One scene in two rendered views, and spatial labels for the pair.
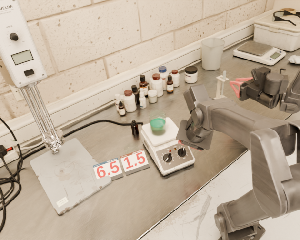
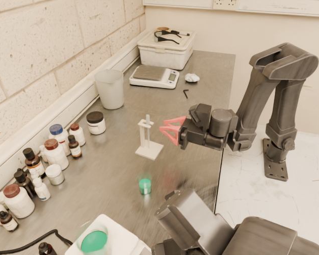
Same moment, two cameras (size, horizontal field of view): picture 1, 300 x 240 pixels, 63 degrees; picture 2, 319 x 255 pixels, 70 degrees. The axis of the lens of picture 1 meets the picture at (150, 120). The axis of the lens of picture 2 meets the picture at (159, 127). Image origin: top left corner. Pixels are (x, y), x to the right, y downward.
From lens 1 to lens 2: 0.44 m
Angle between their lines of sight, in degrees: 29
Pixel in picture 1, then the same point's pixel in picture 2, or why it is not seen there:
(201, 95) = (202, 217)
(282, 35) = (169, 54)
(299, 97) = (250, 131)
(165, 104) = (78, 179)
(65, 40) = not seen: outside the picture
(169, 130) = (116, 242)
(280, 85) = (230, 124)
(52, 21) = not seen: outside the picture
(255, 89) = (199, 134)
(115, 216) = not seen: outside the picture
